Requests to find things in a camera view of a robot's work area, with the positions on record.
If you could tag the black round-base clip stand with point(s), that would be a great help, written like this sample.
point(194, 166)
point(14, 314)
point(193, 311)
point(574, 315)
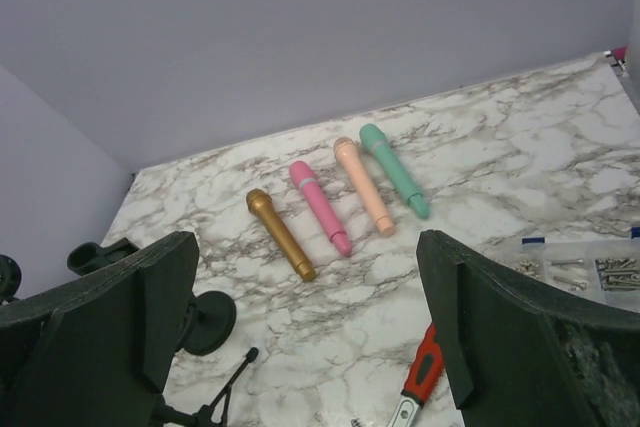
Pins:
point(209, 319)

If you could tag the beige microphone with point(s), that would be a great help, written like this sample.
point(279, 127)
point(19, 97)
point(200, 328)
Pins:
point(347, 155)

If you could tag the mint green microphone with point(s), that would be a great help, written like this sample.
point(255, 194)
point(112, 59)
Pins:
point(377, 144)

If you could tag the clear plastic screw box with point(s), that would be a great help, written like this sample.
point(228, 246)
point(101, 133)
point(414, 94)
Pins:
point(605, 271)

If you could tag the gold microphone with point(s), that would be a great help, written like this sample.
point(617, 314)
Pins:
point(260, 204)

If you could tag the red-handled adjustable wrench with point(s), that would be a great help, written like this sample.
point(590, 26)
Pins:
point(420, 382)

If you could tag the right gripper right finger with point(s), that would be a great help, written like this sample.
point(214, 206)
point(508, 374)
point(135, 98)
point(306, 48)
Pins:
point(519, 352)

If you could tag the pink microphone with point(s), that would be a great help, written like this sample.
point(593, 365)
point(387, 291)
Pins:
point(306, 182)

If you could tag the black tripod shock-mount stand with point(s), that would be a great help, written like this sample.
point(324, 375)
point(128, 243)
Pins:
point(212, 414)

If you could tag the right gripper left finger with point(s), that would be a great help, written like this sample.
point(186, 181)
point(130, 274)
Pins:
point(97, 351)

